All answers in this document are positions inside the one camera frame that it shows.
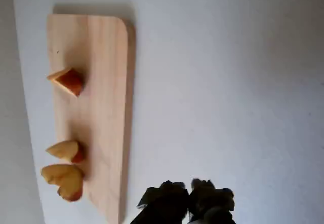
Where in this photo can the pale yellow apple slice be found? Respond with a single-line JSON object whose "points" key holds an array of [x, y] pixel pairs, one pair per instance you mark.
{"points": [[63, 149]]}

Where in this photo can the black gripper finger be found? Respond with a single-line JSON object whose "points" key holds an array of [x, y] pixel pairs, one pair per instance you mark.
{"points": [[210, 203], [164, 203]]}

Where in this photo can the apple slice with red skin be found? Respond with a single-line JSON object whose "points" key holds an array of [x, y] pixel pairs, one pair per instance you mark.
{"points": [[65, 181]]}

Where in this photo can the wooden cutting board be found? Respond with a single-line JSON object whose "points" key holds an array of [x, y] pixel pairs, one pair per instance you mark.
{"points": [[106, 107]]}

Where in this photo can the small wedge apple slice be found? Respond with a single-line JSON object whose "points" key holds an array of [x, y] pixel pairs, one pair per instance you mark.
{"points": [[71, 82]]}

